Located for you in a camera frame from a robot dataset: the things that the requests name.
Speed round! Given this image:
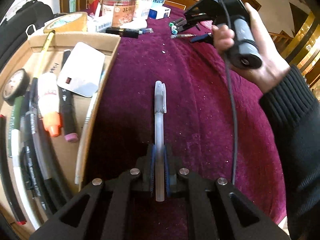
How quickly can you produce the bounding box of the clear blue gel pen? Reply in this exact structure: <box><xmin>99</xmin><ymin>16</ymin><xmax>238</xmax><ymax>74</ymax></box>
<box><xmin>170</xmin><ymin>34</ymin><xmax>197</xmax><ymax>39</ymax></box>

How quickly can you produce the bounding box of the translucent white pen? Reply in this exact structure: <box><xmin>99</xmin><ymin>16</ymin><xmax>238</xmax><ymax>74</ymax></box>
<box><xmin>155</xmin><ymin>81</ymin><xmax>167</xmax><ymax>202</ymax></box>

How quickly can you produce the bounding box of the white power adapter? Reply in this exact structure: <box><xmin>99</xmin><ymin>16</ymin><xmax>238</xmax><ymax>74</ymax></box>
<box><xmin>57</xmin><ymin>42</ymin><xmax>105</xmax><ymax>98</ymax></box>

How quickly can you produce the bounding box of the black pen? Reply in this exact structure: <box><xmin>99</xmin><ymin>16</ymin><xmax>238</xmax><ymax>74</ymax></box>
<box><xmin>24</xmin><ymin>111</ymin><xmax>55</xmax><ymax>218</ymax></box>

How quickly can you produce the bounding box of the white bottle orange cap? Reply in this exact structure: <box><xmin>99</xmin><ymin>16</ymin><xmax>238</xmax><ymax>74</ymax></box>
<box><xmin>37</xmin><ymin>72</ymin><xmax>61</xmax><ymax>137</ymax></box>

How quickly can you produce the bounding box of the yellow pen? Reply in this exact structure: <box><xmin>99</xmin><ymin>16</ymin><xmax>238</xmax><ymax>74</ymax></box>
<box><xmin>33</xmin><ymin>30</ymin><xmax>55</xmax><ymax>78</ymax></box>

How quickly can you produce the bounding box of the black sleeved right forearm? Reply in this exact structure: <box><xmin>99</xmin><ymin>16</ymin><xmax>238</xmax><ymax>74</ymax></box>
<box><xmin>259</xmin><ymin>66</ymin><xmax>319</xmax><ymax>239</ymax></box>

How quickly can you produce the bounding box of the right hand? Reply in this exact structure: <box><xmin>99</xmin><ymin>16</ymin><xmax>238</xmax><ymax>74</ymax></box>
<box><xmin>212</xmin><ymin>3</ymin><xmax>290</xmax><ymax>94</ymax></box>

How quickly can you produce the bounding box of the black marker green cap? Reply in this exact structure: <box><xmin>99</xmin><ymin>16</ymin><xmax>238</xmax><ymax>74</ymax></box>
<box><xmin>169</xmin><ymin>17</ymin><xmax>187</xmax><ymax>28</ymax></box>

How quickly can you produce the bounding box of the black marker teal cap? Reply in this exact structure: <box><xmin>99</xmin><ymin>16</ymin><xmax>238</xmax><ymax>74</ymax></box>
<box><xmin>171</xmin><ymin>24</ymin><xmax>195</xmax><ymax>35</ymax></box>

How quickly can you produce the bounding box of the maroon velvet tablecloth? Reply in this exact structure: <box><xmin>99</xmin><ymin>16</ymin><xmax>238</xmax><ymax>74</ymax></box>
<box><xmin>85</xmin><ymin>8</ymin><xmax>286</xmax><ymax>223</ymax></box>

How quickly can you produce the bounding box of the small blue white box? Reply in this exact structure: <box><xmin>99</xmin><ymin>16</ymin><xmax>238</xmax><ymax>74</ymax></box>
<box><xmin>149</xmin><ymin>6</ymin><xmax>171</xmax><ymax>20</ymax></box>

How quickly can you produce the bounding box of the black lipstick tube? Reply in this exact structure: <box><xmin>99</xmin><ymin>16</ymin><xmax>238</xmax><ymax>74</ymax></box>
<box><xmin>105</xmin><ymin>27</ymin><xmax>140</xmax><ymax>38</ymax></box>

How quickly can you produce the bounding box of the black marker pink cap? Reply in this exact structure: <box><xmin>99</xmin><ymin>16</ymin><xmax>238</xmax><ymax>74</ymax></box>
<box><xmin>58</xmin><ymin>49</ymin><xmax>80</xmax><ymax>143</ymax></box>

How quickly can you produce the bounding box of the cardboard tray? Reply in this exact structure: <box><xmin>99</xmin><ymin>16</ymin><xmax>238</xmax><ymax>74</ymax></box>
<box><xmin>1</xmin><ymin>31</ymin><xmax>120</xmax><ymax>234</ymax></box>

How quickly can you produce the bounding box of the white barcode box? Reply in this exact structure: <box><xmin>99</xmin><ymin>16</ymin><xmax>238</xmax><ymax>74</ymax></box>
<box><xmin>87</xmin><ymin>15</ymin><xmax>112</xmax><ymax>33</ymax></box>

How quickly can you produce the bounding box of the yellow tape roll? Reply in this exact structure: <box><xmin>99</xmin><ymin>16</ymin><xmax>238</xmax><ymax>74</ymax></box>
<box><xmin>43</xmin><ymin>12</ymin><xmax>88</xmax><ymax>33</ymax></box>

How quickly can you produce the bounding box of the black tape roll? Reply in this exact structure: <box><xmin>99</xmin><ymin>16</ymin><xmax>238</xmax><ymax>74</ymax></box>
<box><xmin>2</xmin><ymin>68</ymin><xmax>30</xmax><ymax>106</ymax></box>

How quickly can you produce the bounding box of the black sofa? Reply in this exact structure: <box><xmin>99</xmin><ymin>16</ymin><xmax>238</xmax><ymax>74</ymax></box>
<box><xmin>0</xmin><ymin>0</ymin><xmax>54</xmax><ymax>70</ymax></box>

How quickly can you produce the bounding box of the black cable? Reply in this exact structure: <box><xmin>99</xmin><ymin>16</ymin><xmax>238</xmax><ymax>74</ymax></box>
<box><xmin>217</xmin><ymin>0</ymin><xmax>239</xmax><ymax>186</ymax></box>

